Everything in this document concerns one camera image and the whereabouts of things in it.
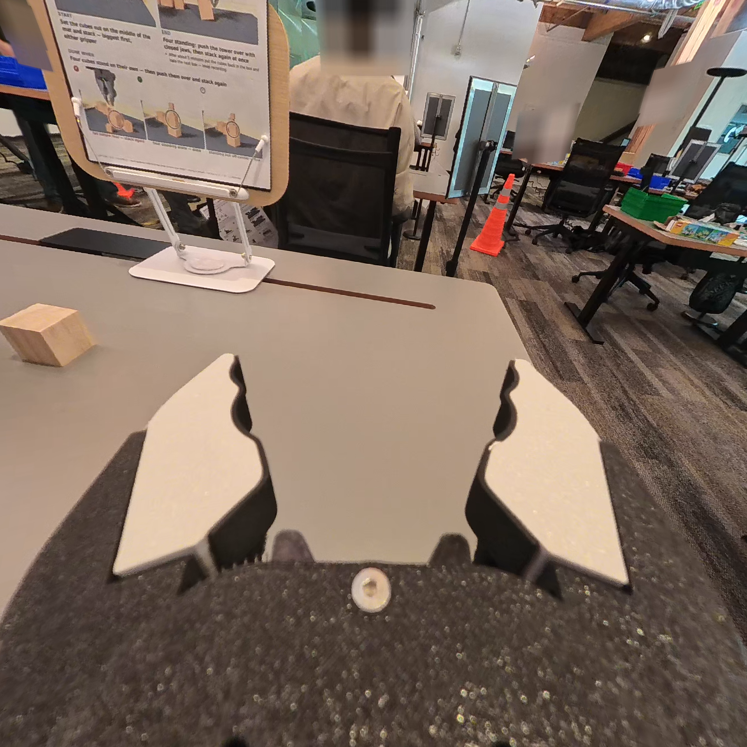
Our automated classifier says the black mesh chair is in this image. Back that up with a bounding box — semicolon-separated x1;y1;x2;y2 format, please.
270;111;405;268

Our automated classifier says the black floor lamp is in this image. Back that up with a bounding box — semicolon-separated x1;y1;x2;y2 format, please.
691;67;747;154

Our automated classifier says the colourful toy box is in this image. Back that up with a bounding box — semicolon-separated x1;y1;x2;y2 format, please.
665;216;742;246

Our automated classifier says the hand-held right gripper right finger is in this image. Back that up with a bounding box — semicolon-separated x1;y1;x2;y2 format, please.
465;359;632;588

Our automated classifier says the row of blue bins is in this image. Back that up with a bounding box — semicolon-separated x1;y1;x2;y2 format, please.
0;55;36;88

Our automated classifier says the computer monitor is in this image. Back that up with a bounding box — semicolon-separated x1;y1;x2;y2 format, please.
671;140;721;179

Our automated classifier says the stack of green trays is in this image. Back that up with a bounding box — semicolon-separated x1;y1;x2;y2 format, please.
620;188;689;221

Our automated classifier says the printed paper leaflet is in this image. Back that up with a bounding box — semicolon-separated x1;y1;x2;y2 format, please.
211;197;280;246

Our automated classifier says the teal framed glass panel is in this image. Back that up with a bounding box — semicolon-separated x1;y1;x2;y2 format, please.
446;76;518;200

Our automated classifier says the black flat pad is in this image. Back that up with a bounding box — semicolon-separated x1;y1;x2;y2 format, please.
40;228;179;261

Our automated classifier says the white tablet stand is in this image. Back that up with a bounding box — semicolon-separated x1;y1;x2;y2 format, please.
71;98;276;294

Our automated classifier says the wooden backed instruction board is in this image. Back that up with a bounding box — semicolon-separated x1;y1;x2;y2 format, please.
44;0;291;206

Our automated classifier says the large wooden cube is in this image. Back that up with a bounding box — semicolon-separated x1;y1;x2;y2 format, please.
0;303;96;367

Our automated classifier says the black office chair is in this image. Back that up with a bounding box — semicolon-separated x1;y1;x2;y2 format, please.
542;138;626;246
572;230;661;311

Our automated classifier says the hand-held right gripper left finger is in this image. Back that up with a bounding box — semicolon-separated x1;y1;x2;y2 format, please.
111;353;278;580

